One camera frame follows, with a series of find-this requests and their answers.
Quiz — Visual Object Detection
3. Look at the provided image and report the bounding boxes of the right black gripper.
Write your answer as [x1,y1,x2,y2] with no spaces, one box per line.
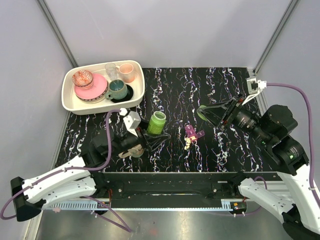
[197,91,272,144]

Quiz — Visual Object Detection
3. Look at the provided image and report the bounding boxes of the green pill bottle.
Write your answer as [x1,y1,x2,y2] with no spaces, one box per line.
[147,111,166,135]

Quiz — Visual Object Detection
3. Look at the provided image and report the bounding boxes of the pink weekly pill organizer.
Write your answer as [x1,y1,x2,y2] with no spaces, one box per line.
[185,125,205,142]

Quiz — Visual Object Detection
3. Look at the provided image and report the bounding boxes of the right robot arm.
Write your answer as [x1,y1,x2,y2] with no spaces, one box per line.
[197,96,320,240]

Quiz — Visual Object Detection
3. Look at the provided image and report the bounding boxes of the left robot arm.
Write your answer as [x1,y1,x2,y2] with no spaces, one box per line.
[10,127,171,222]

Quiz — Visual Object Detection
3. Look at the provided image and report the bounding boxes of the spilled yellow pills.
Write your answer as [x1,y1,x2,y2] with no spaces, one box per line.
[184,137,193,150]

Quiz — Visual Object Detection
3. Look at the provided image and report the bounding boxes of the cream ceramic mug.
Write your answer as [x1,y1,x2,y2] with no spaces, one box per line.
[118,144,145,159]

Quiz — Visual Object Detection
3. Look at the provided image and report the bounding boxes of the black saucer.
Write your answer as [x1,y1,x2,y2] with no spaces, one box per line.
[111,84,134,103]

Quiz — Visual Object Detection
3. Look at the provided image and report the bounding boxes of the teal ceramic mug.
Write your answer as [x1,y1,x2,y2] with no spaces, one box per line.
[105,79,128,100]

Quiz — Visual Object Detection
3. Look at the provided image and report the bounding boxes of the patterned plate under pink plate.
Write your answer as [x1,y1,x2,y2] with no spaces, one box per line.
[77,87,108,103]

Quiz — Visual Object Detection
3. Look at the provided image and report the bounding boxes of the white plastic dish tub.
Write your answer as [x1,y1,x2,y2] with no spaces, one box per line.
[61,60,146,115]

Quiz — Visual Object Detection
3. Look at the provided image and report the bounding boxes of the pink ceramic mug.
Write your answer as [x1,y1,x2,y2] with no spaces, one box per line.
[116,63,135,83]

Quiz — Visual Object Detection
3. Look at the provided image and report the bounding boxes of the clear drinking glass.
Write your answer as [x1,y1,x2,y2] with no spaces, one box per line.
[105,62,118,81]

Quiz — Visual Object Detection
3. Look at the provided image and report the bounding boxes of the red patterned bowl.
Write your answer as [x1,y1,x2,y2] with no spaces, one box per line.
[71,70,94,89]

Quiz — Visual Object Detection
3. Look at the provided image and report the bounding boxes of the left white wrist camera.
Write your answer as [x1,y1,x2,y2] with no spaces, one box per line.
[119,108,141,137]

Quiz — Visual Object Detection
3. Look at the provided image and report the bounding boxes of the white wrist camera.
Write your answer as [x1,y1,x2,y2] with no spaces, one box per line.
[242,77,267,106]
[119,108,141,137]

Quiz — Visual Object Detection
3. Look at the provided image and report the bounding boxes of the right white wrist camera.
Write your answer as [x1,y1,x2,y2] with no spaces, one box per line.
[242,77,267,106]

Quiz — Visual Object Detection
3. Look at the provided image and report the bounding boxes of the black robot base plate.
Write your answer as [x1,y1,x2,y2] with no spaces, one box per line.
[79,171,258,210]

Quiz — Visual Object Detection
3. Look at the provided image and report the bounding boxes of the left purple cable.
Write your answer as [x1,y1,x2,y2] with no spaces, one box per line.
[0,108,133,232]

